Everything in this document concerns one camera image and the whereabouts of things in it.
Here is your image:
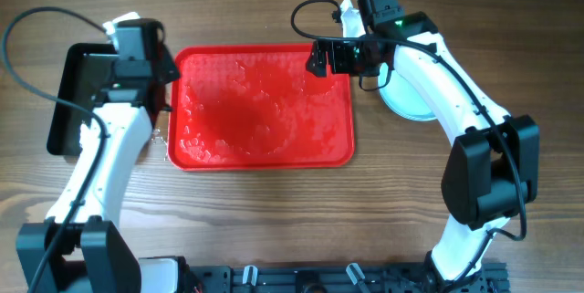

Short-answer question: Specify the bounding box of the white plate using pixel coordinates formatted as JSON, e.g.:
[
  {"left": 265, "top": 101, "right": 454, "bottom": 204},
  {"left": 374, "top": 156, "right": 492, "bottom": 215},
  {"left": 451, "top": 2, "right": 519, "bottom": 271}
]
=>
[{"left": 378, "top": 63, "right": 436, "bottom": 121}]

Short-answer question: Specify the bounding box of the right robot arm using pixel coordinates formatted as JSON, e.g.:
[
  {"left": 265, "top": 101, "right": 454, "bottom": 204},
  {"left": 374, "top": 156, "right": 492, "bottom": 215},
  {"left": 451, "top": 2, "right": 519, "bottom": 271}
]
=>
[{"left": 306, "top": 0, "right": 540, "bottom": 292}]

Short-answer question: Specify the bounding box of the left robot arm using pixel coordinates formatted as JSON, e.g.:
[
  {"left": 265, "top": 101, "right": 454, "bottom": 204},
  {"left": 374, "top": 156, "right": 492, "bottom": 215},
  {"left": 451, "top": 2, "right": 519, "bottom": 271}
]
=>
[{"left": 16, "top": 13, "right": 192, "bottom": 292}]

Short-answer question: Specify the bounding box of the red serving tray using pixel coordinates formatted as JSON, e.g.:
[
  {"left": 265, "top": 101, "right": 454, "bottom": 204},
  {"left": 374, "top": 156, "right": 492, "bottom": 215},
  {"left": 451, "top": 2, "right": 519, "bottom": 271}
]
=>
[{"left": 167, "top": 44, "right": 356, "bottom": 172}]

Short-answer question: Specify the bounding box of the black water tray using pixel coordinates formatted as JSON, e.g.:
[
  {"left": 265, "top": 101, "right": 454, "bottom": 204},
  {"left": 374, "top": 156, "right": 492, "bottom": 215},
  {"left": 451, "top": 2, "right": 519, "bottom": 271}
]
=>
[{"left": 47, "top": 43, "right": 118, "bottom": 156}]

